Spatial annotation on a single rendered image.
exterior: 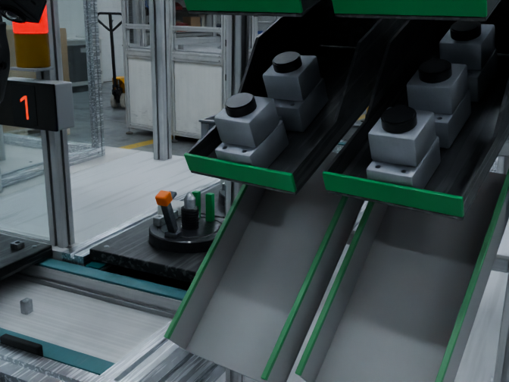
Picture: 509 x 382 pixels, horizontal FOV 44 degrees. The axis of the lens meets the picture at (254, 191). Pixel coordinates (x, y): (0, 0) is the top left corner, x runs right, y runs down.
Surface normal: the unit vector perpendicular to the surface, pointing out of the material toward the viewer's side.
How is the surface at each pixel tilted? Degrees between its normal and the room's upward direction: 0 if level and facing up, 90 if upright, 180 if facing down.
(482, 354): 0
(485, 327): 0
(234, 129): 115
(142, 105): 90
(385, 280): 45
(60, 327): 0
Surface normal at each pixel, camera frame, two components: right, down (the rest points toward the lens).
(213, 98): -0.58, 0.22
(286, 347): 0.81, 0.18
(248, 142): -0.54, 0.61
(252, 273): -0.40, -0.52
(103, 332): 0.01, -0.96
